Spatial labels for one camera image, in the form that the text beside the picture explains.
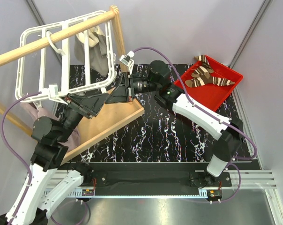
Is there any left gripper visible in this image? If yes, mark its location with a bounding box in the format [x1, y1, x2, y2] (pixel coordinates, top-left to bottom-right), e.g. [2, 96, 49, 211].
[57, 92, 111, 142]

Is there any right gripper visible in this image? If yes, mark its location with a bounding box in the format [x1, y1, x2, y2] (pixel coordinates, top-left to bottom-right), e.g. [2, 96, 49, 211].
[106, 72, 159, 105]

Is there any lilac sock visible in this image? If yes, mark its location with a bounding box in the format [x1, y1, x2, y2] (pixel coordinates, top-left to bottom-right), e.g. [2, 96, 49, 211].
[20, 102, 80, 152]

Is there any white plastic sock hanger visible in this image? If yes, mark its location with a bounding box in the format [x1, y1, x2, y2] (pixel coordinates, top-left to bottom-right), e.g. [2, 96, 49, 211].
[15, 10, 117, 102]

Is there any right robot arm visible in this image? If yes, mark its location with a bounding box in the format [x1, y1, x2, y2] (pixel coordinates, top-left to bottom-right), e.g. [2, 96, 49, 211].
[106, 60, 243, 188]

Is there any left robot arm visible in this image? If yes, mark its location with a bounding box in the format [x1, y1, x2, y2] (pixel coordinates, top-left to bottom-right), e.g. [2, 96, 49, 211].
[0, 93, 109, 225]

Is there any wooden drying rack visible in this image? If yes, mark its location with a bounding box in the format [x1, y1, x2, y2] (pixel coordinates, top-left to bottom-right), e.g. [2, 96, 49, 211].
[0, 5, 144, 164]

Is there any grey beige hanging sock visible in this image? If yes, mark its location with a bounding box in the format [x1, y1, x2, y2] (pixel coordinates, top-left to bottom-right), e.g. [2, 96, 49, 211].
[74, 26, 109, 76]

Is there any brown striped sock left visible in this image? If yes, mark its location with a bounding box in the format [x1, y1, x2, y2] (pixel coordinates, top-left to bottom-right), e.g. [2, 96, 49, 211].
[185, 66, 214, 88]

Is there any brown striped sock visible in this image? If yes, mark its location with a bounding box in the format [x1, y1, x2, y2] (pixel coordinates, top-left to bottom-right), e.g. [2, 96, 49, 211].
[185, 66, 214, 88]
[190, 55, 235, 88]

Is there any red plastic tray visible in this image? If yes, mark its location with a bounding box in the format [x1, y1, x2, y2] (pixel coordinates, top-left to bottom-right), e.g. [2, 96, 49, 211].
[175, 55, 243, 112]

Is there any brown striped sock right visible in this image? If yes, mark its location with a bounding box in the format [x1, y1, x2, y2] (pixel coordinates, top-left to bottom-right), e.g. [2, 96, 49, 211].
[190, 55, 235, 88]

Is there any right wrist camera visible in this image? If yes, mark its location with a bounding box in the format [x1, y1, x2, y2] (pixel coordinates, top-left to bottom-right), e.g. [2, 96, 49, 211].
[119, 51, 134, 74]

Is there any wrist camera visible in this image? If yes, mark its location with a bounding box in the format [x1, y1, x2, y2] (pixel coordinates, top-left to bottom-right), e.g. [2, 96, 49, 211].
[119, 51, 134, 74]
[39, 84, 67, 105]

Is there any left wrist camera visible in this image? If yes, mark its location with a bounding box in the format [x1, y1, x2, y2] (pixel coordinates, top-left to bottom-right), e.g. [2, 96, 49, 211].
[39, 84, 67, 105]

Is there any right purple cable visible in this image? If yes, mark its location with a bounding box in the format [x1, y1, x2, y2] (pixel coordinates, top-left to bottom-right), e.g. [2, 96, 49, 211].
[132, 46, 258, 203]

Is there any purple cable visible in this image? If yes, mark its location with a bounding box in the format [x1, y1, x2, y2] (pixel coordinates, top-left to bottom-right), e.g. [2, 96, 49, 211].
[0, 91, 43, 225]
[132, 46, 258, 203]

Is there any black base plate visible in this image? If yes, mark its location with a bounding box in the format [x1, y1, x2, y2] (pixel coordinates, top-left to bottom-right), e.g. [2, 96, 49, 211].
[68, 161, 231, 196]

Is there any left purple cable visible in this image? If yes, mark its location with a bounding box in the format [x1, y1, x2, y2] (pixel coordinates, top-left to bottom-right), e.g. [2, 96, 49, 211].
[0, 91, 43, 225]

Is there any aluminium rail frame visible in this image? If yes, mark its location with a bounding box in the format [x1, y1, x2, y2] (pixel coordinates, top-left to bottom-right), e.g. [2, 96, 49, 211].
[49, 93, 283, 225]

